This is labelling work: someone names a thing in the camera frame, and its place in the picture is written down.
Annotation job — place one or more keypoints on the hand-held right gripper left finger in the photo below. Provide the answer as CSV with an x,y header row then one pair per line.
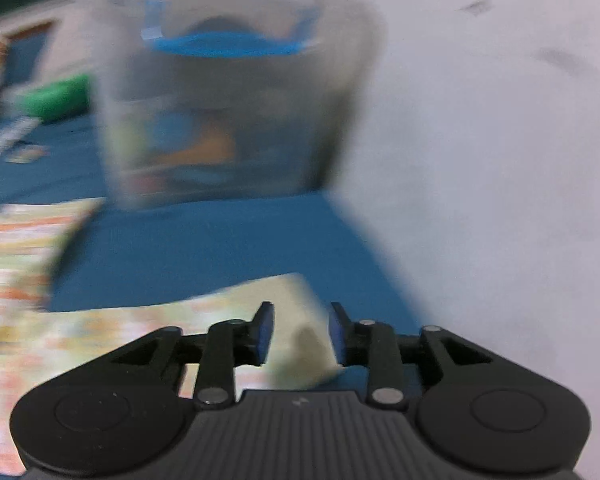
x,y
264,332

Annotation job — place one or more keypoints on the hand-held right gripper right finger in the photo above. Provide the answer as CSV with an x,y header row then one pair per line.
x,y
336,332

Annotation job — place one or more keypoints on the patterned baby garment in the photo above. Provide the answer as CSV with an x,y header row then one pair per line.
x,y
105,340

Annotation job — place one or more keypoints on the blue striped bedspread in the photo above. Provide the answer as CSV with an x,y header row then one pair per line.
x,y
205,245

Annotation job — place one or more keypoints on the clear bear print storage box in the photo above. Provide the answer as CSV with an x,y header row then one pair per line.
x,y
220,110

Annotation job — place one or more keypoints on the small clear plastic packet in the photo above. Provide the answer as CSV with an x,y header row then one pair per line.
x,y
27,154

